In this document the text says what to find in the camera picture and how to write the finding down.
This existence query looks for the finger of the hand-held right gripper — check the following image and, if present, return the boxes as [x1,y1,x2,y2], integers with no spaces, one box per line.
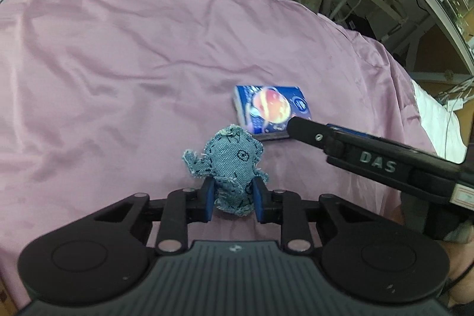
[287,117,348,156]

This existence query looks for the mauve bed sheet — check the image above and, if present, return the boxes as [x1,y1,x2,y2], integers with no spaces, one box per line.
[0,0,439,309]

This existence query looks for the blue picture card pack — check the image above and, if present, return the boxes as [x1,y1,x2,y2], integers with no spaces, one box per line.
[233,84,312,142]

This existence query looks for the white cables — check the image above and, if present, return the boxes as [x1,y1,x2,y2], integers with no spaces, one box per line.
[431,76,474,111]

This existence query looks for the white bedding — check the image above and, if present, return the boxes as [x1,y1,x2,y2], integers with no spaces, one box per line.
[410,78,469,166]

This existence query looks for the person's right forearm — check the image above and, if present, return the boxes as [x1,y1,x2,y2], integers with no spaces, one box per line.
[442,240,474,306]

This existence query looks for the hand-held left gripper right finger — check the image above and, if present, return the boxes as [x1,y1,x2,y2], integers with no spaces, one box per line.
[253,178,375,254]

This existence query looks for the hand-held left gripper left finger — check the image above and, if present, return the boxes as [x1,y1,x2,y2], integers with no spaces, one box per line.
[92,178,216,254]

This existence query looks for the denim elephant toy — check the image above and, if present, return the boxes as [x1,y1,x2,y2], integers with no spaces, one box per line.
[182,124,269,216]

